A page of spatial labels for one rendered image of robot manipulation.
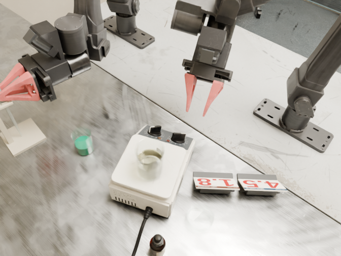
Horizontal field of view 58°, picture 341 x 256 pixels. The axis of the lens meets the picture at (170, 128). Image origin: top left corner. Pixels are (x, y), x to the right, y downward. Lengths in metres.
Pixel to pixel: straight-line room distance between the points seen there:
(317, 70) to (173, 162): 0.35
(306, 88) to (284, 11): 2.60
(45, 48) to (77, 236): 0.37
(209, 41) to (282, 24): 2.55
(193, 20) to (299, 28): 2.50
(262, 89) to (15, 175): 0.68
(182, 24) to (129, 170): 0.31
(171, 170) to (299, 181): 0.31
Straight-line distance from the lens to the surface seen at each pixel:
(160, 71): 0.92
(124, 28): 1.03
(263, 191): 0.69
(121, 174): 0.59
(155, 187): 0.58
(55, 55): 0.68
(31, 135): 0.79
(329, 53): 0.69
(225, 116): 0.82
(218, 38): 0.55
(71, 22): 0.69
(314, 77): 0.72
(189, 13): 0.64
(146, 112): 0.80
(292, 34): 2.98
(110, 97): 0.85
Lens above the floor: 1.50
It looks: 51 degrees down
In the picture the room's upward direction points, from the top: 5 degrees clockwise
